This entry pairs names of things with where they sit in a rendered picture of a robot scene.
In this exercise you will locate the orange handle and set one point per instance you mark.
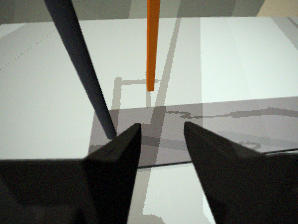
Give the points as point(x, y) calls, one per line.
point(153, 10)

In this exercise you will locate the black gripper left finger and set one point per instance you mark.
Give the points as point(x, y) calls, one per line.
point(101, 184)

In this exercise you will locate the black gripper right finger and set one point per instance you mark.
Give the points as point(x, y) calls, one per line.
point(241, 185)

